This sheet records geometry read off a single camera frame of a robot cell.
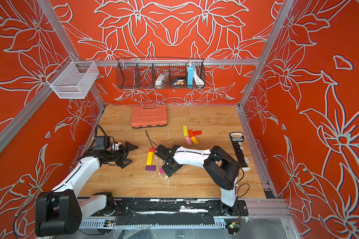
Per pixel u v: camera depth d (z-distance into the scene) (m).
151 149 0.96
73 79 0.91
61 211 0.40
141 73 1.01
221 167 0.47
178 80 0.86
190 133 1.02
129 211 0.73
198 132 1.02
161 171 0.85
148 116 1.06
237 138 0.98
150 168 0.86
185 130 1.04
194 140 0.98
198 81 0.91
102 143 0.67
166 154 0.69
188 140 0.98
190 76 0.88
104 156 0.60
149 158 0.90
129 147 0.76
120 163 0.75
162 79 0.92
